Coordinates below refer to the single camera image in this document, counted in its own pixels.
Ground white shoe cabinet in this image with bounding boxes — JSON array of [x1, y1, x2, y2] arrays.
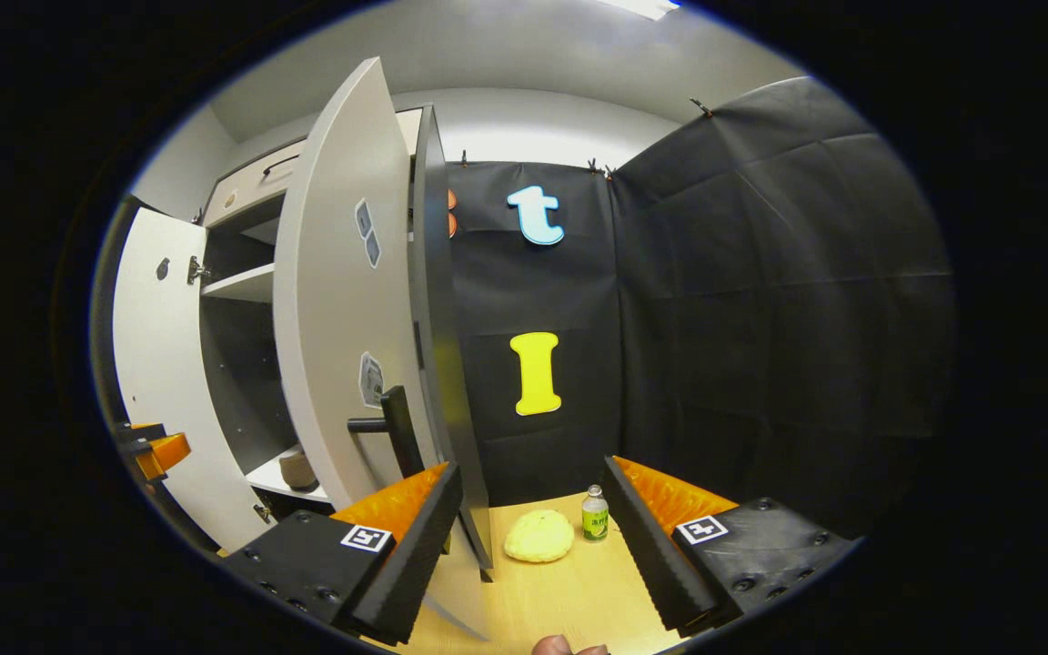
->
[[192, 103, 496, 583]]

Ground white cabinet drawer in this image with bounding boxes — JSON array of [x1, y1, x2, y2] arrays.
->
[[201, 109, 423, 228]]

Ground small green label bottle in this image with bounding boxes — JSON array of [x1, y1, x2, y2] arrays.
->
[[581, 484, 610, 543]]

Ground black door handle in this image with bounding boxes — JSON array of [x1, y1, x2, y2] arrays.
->
[[348, 386, 426, 480]]

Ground brown fuzzy shoe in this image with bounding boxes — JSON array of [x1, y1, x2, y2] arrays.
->
[[278, 449, 319, 492]]

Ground white cabinet door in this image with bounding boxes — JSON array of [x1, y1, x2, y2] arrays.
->
[[272, 56, 490, 642], [112, 207, 275, 553]]

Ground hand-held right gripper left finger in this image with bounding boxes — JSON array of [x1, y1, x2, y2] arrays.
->
[[219, 461, 464, 647]]

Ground yellow round sponge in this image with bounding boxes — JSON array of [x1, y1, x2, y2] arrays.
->
[[503, 509, 576, 564]]

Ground long ceiling light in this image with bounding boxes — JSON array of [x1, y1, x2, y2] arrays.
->
[[597, 0, 681, 21]]

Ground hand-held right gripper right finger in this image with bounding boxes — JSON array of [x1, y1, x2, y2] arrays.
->
[[603, 455, 855, 638]]

